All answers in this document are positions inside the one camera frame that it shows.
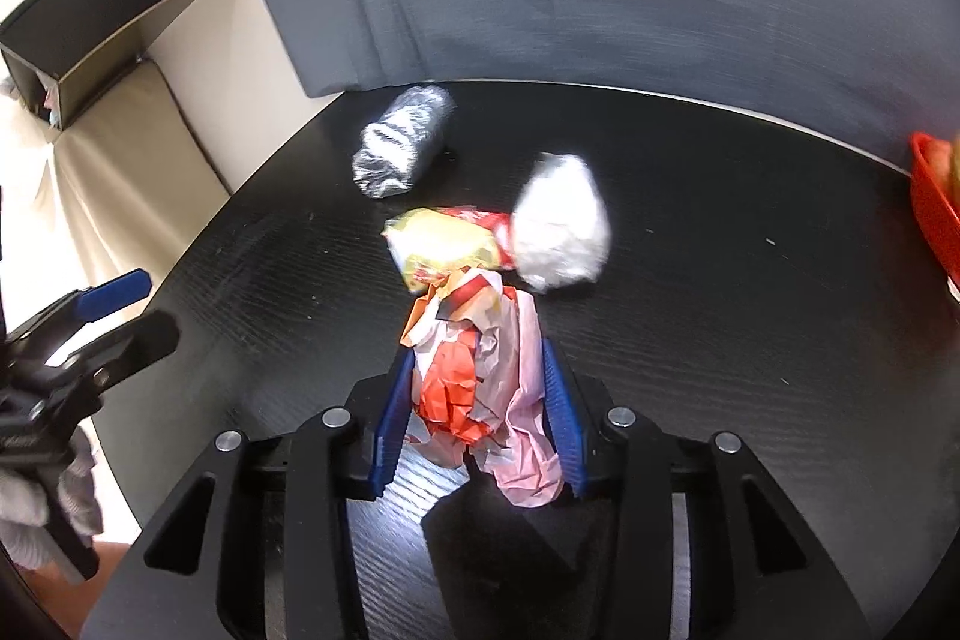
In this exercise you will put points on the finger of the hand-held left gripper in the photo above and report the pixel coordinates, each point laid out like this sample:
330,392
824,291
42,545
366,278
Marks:
116,295
139,340

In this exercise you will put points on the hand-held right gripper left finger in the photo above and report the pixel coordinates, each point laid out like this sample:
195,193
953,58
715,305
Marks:
394,430

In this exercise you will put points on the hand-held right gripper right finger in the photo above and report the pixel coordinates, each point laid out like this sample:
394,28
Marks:
564,422

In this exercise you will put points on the pink red paper wrapper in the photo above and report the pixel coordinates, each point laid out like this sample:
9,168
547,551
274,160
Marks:
480,385

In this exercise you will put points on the person's left hand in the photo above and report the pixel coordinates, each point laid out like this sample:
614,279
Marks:
19,512

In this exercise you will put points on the yellow red snack wrapper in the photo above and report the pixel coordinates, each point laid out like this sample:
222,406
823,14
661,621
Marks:
442,242

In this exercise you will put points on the small crumpled white plastic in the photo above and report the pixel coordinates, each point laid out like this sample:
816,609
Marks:
562,227

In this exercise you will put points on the crumpled silver foil wrapper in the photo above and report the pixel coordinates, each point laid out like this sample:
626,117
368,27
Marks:
401,141

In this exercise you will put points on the red plastic bowl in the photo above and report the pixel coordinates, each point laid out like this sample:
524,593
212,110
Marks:
934,205

